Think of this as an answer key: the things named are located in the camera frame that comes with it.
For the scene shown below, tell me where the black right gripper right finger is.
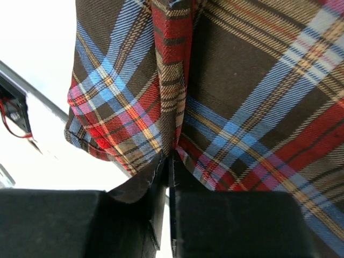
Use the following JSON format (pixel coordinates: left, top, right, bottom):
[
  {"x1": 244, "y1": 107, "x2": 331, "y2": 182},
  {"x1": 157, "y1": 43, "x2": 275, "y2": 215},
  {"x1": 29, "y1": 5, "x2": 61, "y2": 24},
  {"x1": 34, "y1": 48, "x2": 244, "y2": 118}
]
[{"x1": 168, "y1": 152, "x2": 212, "y2": 257}]

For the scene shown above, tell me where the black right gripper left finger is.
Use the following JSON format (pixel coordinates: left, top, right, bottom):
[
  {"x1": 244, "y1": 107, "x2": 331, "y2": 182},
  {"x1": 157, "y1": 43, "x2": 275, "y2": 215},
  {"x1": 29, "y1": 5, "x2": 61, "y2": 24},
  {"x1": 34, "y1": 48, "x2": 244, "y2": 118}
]
[{"x1": 108, "y1": 151, "x2": 166, "y2": 250}]

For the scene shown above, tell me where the plaid flannel long sleeve shirt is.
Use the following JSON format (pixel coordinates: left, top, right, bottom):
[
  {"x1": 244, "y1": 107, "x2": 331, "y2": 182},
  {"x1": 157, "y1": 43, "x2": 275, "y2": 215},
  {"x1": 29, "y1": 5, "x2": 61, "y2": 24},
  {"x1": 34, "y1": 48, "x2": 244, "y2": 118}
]
[{"x1": 64, "y1": 1, "x2": 343, "y2": 257}]

